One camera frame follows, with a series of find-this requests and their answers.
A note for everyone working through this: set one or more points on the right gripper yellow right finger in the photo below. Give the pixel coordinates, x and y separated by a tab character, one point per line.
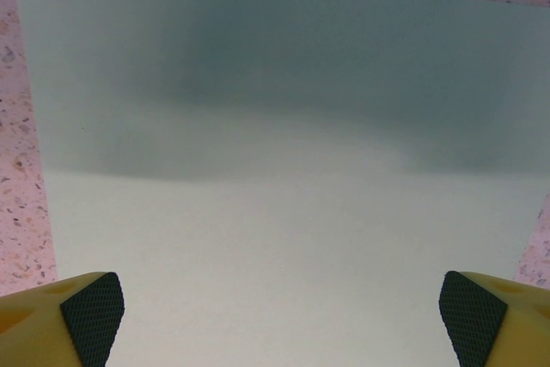
515	328

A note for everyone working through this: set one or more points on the light green cloth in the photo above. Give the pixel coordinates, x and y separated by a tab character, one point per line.
275	212

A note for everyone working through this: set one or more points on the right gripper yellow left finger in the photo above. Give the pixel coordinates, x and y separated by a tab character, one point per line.
34	328

